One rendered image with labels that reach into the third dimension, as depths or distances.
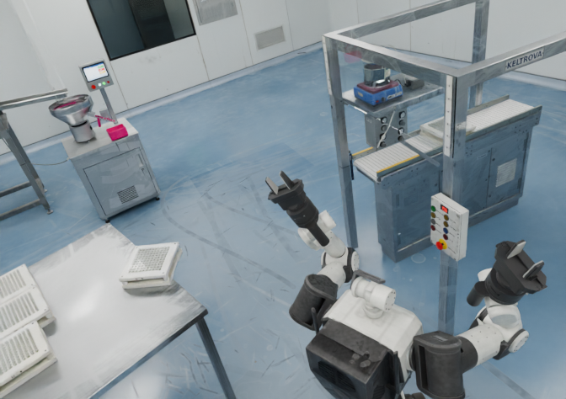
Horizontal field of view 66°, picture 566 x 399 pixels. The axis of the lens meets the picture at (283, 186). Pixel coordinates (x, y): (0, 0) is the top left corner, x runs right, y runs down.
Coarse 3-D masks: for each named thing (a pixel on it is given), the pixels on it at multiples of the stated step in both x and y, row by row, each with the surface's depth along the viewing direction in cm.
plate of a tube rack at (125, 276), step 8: (136, 248) 228; (168, 248) 223; (176, 248) 223; (144, 256) 221; (168, 256) 218; (128, 264) 218; (168, 264) 212; (136, 272) 212; (144, 272) 211; (152, 272) 210; (160, 272) 209; (120, 280) 210; (128, 280) 210
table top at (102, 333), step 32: (64, 256) 246; (96, 256) 241; (128, 256) 236; (64, 288) 222; (96, 288) 218; (160, 288) 210; (64, 320) 203; (96, 320) 199; (128, 320) 196; (160, 320) 193; (192, 320) 190; (64, 352) 187; (96, 352) 184; (128, 352) 181; (32, 384) 175; (64, 384) 173; (96, 384) 170
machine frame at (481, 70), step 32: (448, 0) 258; (480, 0) 270; (352, 32) 241; (480, 32) 279; (480, 64) 164; (480, 96) 304; (448, 160) 180; (352, 192) 294; (448, 192) 187; (352, 224) 307; (448, 256) 205; (448, 288) 217; (448, 320) 230
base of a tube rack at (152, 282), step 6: (180, 252) 228; (174, 258) 223; (174, 264) 219; (168, 276) 212; (132, 282) 213; (138, 282) 212; (144, 282) 212; (150, 282) 211; (156, 282) 210; (162, 282) 210; (168, 282) 210; (126, 288) 213; (132, 288) 213
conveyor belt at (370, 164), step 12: (492, 108) 308; (504, 108) 305; (516, 108) 301; (528, 108) 298; (468, 120) 298; (480, 120) 295; (492, 120) 292; (396, 144) 288; (420, 144) 282; (372, 156) 280; (384, 156) 278; (396, 156) 275; (408, 156) 273; (360, 168) 274; (372, 168) 268
